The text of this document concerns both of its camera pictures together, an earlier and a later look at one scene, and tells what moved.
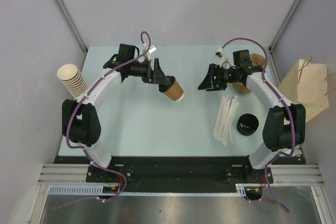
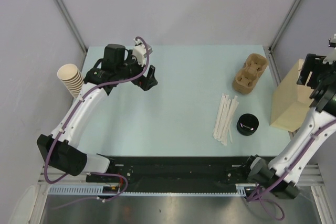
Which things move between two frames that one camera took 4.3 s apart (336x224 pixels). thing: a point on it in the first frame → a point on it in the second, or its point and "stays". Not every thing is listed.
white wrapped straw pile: [222, 129] stays
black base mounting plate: [174, 173] stays
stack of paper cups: [70, 75] stays
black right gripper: [209, 83] → [313, 63]
